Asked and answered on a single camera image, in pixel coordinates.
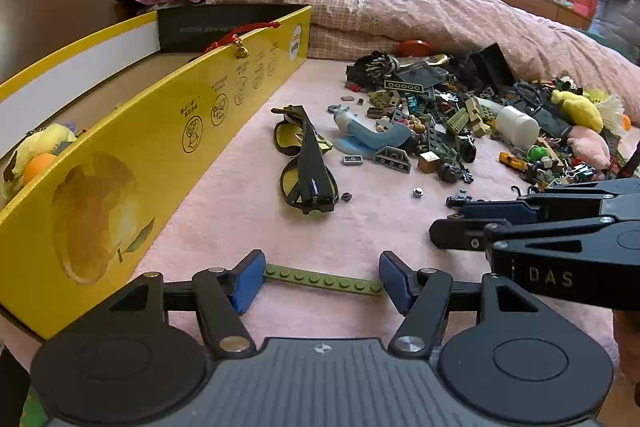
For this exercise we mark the yellow toy vehicle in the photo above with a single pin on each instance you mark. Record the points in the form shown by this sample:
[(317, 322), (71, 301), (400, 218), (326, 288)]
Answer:
[(512, 162)]

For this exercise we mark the pink quilt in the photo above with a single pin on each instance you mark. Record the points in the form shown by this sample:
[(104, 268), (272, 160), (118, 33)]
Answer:
[(450, 17)]

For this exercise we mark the pink plush toy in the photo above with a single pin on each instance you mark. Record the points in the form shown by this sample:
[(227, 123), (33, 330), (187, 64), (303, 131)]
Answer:
[(590, 144)]

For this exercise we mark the black plastic tray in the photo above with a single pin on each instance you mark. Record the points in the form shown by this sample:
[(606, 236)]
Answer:
[(492, 67)]

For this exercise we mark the yellow plush toy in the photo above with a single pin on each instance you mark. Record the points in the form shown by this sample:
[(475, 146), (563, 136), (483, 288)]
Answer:
[(45, 139), (580, 109)]

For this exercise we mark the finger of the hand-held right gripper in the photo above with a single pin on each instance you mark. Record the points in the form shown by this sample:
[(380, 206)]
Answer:
[(460, 234), (495, 209)]

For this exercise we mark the yellow cardboard box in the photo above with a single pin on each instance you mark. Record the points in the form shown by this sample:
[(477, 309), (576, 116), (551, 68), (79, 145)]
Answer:
[(165, 142)]

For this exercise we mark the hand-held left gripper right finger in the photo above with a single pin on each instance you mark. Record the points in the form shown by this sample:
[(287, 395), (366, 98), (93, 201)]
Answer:
[(395, 282)]

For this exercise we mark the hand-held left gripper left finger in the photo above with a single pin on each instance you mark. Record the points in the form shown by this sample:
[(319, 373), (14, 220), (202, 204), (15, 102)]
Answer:
[(250, 279)]

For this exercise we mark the long olive green brick plate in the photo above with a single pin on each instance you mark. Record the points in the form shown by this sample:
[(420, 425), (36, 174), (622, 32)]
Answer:
[(325, 279)]

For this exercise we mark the red tassel charm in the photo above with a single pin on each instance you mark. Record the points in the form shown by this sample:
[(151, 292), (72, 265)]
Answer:
[(235, 38)]

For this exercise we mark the red round lid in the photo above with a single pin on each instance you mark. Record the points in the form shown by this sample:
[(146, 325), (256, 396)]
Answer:
[(415, 48)]

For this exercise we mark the pile of toy building bricks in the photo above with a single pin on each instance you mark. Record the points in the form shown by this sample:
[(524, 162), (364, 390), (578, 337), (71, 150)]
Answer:
[(450, 124)]

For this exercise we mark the pink fleece blanket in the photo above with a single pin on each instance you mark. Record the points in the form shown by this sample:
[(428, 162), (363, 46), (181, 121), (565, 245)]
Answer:
[(375, 227)]

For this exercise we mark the black glasses with yellow lenses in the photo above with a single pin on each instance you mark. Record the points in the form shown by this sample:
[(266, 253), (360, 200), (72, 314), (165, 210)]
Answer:
[(312, 167)]

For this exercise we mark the white feathered toy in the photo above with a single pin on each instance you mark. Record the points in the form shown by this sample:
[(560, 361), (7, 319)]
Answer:
[(611, 114)]

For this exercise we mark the person's right forearm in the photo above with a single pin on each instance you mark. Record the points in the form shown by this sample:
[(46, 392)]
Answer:
[(629, 357)]

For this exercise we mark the gold metallic toy piece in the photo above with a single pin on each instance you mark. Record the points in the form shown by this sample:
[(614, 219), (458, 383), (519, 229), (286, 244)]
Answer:
[(430, 59)]

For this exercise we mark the blue grey plastic toy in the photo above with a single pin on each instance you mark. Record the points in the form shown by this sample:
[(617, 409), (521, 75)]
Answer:
[(370, 134)]

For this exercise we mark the orange ball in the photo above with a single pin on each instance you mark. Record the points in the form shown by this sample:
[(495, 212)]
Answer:
[(626, 122), (39, 168)]

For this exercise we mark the green foam floor mat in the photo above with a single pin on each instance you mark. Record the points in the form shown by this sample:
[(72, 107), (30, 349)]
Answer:
[(32, 412)]

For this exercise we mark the white plastic bottle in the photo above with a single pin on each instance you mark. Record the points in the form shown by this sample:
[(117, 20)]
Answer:
[(517, 124)]

